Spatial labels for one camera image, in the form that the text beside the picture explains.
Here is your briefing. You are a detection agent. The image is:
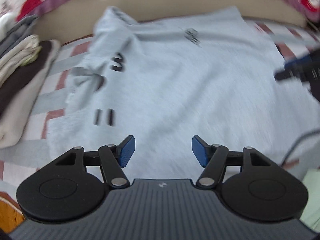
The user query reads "checkered grey pink rug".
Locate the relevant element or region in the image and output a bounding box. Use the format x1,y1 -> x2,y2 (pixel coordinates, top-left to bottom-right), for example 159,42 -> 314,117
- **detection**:
0,20 -> 320,200

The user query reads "light grey printed sweatshirt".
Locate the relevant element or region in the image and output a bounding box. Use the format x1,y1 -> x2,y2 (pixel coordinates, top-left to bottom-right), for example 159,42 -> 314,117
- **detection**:
47,5 -> 320,175

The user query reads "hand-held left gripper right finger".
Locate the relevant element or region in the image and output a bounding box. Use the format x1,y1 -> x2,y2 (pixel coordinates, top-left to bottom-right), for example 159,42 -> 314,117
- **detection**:
192,135 -> 288,189

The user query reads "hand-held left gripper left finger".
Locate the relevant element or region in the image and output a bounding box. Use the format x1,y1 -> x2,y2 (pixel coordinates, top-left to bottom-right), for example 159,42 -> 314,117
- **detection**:
37,135 -> 136,189

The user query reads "stack of folded clothes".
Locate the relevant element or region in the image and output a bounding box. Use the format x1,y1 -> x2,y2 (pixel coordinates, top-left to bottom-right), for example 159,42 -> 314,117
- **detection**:
0,15 -> 39,58

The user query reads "white folded garment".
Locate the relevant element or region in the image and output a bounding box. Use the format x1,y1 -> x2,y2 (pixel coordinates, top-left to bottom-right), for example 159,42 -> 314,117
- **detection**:
0,11 -> 13,34

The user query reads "pale green cloth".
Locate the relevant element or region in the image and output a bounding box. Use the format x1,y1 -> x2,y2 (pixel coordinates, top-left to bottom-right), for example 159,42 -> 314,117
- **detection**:
301,169 -> 320,232

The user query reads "cream folded garment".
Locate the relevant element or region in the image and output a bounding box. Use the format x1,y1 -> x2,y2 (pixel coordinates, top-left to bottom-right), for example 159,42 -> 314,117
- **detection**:
0,35 -> 41,85

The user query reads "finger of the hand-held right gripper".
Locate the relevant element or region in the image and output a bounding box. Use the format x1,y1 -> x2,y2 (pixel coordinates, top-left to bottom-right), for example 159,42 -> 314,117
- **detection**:
274,54 -> 312,82

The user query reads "dark brown folded garment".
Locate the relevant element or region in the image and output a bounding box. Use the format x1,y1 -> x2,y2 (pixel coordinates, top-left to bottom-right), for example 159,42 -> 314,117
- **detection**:
0,40 -> 53,119

